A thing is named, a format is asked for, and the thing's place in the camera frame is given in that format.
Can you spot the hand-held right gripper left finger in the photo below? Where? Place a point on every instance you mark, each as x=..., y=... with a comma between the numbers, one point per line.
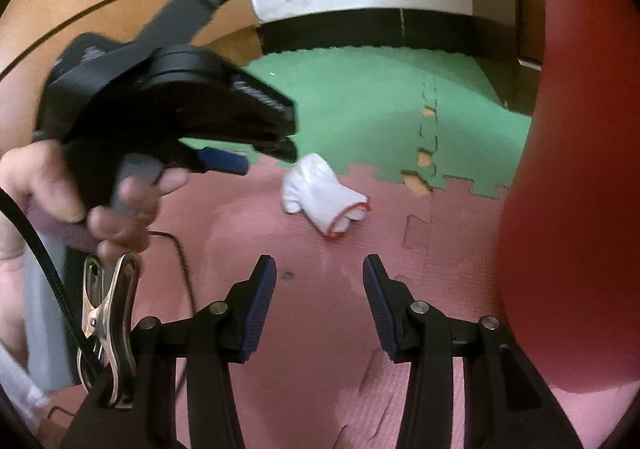
x=260, y=314

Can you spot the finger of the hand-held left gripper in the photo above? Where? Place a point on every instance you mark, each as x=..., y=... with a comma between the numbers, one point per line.
x=222, y=160
x=260, y=114

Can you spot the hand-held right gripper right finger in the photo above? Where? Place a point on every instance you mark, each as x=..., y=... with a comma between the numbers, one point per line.
x=377, y=314

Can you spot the white glove with red cuff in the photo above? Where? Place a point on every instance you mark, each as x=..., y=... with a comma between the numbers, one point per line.
x=315, y=189

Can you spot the red bucket with green rim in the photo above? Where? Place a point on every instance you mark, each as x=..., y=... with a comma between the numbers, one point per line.
x=575, y=154

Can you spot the person's left hand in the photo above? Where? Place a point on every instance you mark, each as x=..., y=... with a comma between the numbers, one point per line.
x=50, y=174

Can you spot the pink foam mat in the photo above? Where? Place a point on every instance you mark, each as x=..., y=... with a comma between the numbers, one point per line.
x=310, y=389

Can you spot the metal spring clip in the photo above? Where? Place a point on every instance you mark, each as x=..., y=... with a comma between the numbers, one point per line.
x=115, y=319

